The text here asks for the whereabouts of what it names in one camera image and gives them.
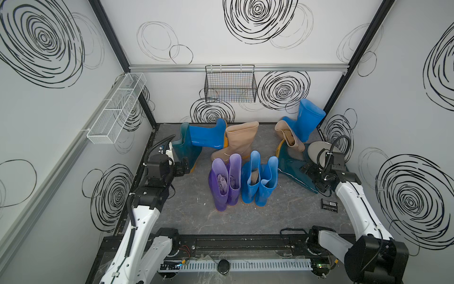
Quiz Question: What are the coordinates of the dark green rain boot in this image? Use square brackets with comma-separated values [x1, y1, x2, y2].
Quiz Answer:
[172, 122, 202, 174]
[275, 140, 319, 194]

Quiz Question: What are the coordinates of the black round knob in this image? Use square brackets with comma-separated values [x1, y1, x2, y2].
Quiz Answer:
[217, 259, 231, 275]

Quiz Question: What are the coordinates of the beige rain boot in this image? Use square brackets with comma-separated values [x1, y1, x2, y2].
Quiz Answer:
[210, 121, 260, 163]
[274, 120, 305, 152]

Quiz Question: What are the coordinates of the small black packet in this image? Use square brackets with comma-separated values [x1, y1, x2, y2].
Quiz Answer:
[321, 199, 338, 213]

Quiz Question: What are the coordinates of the purple rain boot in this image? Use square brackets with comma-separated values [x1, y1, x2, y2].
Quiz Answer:
[209, 158, 229, 212]
[227, 153, 242, 206]

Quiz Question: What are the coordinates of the white wire basket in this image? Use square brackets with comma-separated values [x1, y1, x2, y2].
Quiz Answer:
[86, 73, 147, 144]

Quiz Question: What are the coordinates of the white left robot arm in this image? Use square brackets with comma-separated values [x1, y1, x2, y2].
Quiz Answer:
[100, 135, 189, 284]

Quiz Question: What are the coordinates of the white slotted cable duct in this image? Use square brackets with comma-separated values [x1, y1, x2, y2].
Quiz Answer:
[158, 259, 313, 273]

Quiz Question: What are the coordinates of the grey round plate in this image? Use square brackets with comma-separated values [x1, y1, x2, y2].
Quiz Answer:
[307, 141, 332, 168]

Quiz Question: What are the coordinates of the black wire basket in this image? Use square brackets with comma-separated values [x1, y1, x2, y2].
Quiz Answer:
[203, 65, 258, 103]

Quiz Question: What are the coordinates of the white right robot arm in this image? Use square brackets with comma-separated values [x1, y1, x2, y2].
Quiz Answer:
[304, 136, 409, 284]

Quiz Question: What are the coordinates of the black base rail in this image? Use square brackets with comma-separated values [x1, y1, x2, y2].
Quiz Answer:
[102, 232, 359, 257]

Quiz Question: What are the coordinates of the blue rain boot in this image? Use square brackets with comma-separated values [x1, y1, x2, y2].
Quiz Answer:
[189, 118, 228, 150]
[241, 150, 261, 204]
[255, 156, 279, 207]
[282, 99, 326, 142]

